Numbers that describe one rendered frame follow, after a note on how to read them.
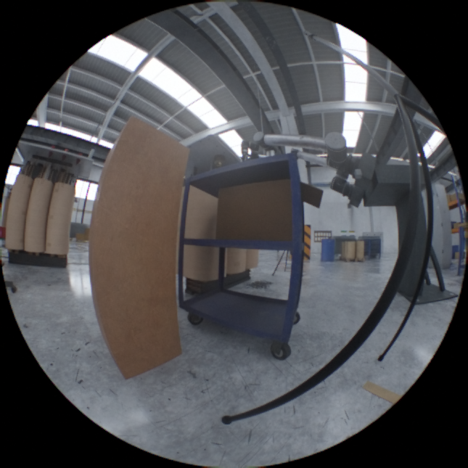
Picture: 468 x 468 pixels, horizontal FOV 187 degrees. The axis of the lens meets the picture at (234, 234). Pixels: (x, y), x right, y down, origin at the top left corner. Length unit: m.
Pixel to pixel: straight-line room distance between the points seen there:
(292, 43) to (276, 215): 9.71
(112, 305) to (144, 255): 0.19
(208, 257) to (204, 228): 0.24
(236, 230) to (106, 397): 0.90
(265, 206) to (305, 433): 0.87
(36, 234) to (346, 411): 2.90
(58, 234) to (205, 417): 2.35
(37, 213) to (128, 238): 2.18
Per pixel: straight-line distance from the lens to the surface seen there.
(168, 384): 0.64
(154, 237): 0.49
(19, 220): 2.69
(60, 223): 2.42
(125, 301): 0.49
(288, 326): 0.60
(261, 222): 0.64
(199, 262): 1.20
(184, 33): 4.42
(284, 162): 0.64
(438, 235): 4.65
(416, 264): 1.88
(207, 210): 1.22
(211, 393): 0.60
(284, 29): 9.74
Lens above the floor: 0.52
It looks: 4 degrees up
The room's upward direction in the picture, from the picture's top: 3 degrees clockwise
